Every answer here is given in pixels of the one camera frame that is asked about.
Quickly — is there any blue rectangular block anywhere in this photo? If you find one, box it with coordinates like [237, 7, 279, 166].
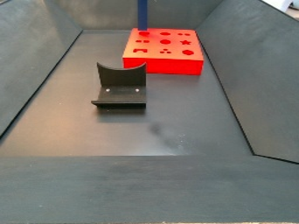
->
[137, 0, 146, 31]

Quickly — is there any black curved fixture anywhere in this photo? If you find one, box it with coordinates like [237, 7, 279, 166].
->
[90, 64, 146, 108]

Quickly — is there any red shape-sorting board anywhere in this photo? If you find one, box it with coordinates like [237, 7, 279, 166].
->
[122, 28, 204, 75]

